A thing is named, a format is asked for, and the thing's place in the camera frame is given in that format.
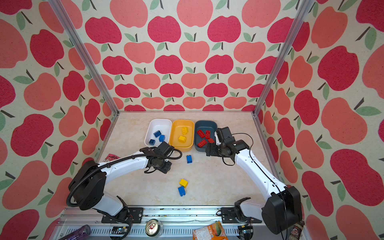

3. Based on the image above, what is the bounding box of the small blue lego brick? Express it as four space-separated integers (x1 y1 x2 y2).
149 139 156 146

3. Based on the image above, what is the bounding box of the dark teal plastic container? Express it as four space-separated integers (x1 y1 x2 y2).
194 120 218 152

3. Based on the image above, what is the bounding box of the yellow lego brick front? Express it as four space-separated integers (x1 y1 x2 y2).
179 179 189 188

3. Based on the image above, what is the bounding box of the yellow lego brick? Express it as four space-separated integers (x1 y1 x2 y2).
182 127 188 135
179 179 189 188
178 135 187 143

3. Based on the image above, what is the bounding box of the blue lego brick angled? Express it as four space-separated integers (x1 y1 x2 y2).
154 131 162 138

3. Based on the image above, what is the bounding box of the white plastic container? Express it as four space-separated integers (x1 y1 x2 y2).
145 119 172 147

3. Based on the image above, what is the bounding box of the blue lego brick front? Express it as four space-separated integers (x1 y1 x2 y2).
178 186 186 197

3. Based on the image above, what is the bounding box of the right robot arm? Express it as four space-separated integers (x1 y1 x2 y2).
206 140 303 235

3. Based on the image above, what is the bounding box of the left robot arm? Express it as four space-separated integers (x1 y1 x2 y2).
66 147 182 225

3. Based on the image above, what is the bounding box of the yellow plastic container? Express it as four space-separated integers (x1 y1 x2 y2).
169 120 195 152

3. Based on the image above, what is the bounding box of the pink snack packet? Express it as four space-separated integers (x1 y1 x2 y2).
104 154 120 162

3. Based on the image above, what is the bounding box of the soda can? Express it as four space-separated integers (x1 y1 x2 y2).
145 219 164 238

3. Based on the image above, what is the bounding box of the orange snack bag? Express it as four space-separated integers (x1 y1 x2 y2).
193 221 228 240

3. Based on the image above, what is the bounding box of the black round object front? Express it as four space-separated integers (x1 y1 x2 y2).
238 225 254 240

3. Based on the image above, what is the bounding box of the purple bottle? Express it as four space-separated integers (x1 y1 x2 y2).
60 225 91 240

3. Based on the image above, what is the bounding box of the dark spice jar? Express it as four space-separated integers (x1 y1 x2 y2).
288 221 304 240

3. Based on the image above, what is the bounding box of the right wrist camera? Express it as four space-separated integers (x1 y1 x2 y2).
215 127 236 145

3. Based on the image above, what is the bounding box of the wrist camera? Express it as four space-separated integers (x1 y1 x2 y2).
157 142 175 156
215 127 236 145

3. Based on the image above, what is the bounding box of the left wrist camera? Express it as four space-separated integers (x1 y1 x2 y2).
157 142 175 156

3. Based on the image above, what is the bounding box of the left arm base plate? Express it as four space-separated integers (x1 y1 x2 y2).
101 207 144 224

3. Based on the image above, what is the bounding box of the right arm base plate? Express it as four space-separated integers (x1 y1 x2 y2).
216 207 262 224

